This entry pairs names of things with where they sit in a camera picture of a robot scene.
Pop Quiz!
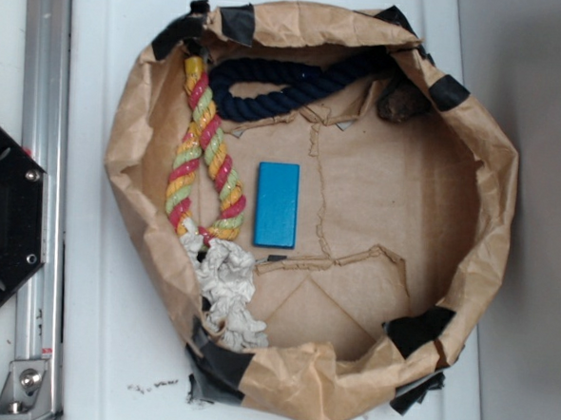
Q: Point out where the blue rectangular block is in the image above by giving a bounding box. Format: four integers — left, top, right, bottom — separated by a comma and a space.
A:
253, 162, 300, 249

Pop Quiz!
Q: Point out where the brown paper bag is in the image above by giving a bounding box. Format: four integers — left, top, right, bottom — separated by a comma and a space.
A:
106, 1, 518, 420

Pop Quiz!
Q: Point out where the brown rock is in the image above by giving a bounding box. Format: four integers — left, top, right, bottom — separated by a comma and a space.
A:
377, 78, 431, 123

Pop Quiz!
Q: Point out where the white tray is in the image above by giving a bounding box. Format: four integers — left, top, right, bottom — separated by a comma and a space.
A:
62, 0, 481, 420

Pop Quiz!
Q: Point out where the white frayed rope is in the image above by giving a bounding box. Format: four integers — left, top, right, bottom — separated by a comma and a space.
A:
173, 217, 278, 354

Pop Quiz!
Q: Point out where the multicolour twisted rope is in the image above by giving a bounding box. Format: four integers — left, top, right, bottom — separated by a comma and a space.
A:
163, 53, 257, 246

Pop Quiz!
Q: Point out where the dark navy twisted rope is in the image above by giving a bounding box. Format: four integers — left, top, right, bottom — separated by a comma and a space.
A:
205, 35, 396, 132

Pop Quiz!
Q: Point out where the aluminium extrusion rail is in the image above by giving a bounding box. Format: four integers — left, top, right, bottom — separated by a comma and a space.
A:
0, 0, 85, 420

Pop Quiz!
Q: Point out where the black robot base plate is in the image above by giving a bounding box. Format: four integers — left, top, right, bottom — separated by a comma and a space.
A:
0, 127, 45, 307

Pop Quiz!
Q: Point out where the metal corner bracket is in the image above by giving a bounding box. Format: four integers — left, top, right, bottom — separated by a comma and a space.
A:
0, 359, 51, 420

